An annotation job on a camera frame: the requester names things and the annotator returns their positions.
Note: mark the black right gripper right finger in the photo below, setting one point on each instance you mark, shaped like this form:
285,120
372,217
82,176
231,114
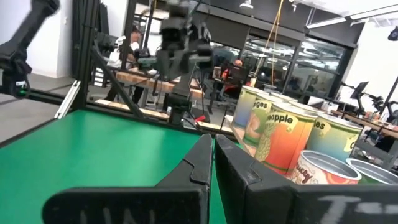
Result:
280,205

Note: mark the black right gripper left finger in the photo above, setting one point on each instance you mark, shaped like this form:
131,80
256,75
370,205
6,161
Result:
140,205

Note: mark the short orange circle-pattern can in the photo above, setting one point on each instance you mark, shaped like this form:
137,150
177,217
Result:
317,174

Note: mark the tall orange pineapple label can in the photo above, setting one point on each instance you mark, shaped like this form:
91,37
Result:
286,143

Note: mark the tall green oranges label can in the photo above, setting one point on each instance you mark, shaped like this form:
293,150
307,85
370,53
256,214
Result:
256,124

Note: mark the tall blue-green cherries label can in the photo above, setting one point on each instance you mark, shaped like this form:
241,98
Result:
332,138

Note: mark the short green sliced pears can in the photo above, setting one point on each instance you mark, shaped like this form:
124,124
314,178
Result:
373,172

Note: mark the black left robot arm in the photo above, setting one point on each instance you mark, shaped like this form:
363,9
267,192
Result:
179,107

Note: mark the black background robot arm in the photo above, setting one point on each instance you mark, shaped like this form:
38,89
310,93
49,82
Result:
377,101

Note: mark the wooden background table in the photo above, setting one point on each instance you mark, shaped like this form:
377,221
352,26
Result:
140,79
367,123

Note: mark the person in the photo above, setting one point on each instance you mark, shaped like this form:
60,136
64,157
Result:
117,59
237,63

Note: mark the green table mat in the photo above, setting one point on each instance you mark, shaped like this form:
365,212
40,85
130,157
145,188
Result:
93,149

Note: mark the black background monitor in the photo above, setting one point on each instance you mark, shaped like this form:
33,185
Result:
360,88

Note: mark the silver aluminium rail piece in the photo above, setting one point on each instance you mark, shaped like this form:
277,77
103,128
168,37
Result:
68,99

